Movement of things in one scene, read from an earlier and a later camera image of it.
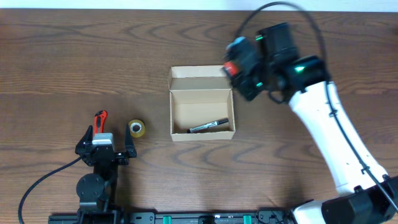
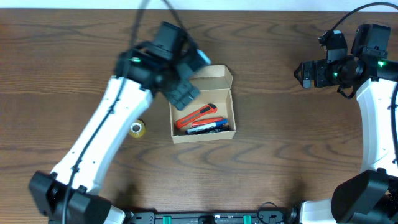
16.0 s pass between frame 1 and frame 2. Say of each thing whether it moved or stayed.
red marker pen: moved
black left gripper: moved
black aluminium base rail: stayed
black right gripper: moved
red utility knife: moved
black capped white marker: moved
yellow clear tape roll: stayed
